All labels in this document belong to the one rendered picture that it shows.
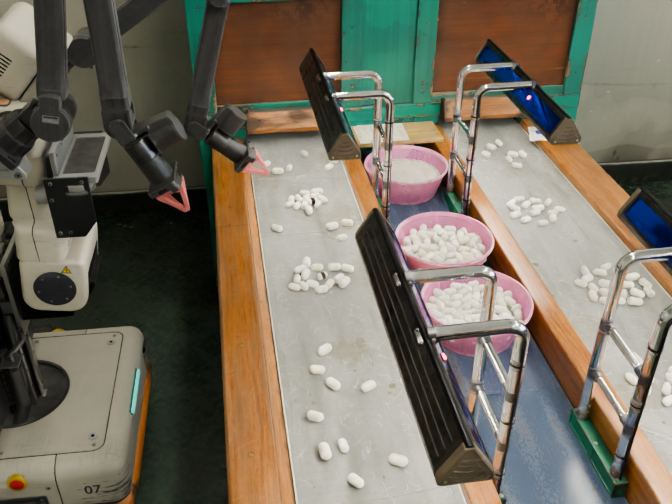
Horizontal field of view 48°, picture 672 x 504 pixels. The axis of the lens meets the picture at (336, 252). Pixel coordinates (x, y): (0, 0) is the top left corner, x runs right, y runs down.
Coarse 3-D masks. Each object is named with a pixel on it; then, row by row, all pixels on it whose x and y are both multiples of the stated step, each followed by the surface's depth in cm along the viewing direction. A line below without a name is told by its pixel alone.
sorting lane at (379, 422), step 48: (288, 144) 256; (288, 192) 228; (336, 192) 228; (288, 240) 206; (336, 240) 206; (288, 288) 187; (336, 288) 187; (288, 336) 172; (336, 336) 172; (384, 336) 172; (288, 384) 159; (384, 384) 159; (288, 432) 148; (336, 432) 148; (384, 432) 148; (336, 480) 138; (384, 480) 138; (432, 480) 138
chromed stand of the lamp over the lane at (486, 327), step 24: (432, 336) 114; (456, 336) 114; (480, 336) 115; (528, 336) 118; (480, 360) 140; (480, 384) 143; (504, 384) 127; (504, 408) 127; (504, 432) 129; (504, 456) 132
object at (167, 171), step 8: (152, 160) 160; (160, 160) 161; (144, 168) 160; (152, 168) 160; (160, 168) 161; (168, 168) 163; (176, 168) 166; (152, 176) 161; (160, 176) 162; (168, 176) 163; (152, 184) 163; (160, 184) 162; (168, 184) 160; (176, 184) 161; (152, 192) 161
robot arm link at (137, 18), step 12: (132, 0) 182; (144, 0) 182; (156, 0) 183; (168, 0) 184; (120, 12) 183; (132, 12) 184; (144, 12) 184; (120, 24) 185; (132, 24) 185; (84, 36) 184; (72, 48) 184; (84, 48) 185; (72, 60) 186; (84, 60) 186
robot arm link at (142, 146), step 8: (144, 136) 157; (128, 144) 158; (136, 144) 157; (144, 144) 158; (152, 144) 160; (128, 152) 158; (136, 152) 158; (144, 152) 158; (152, 152) 159; (136, 160) 159; (144, 160) 159
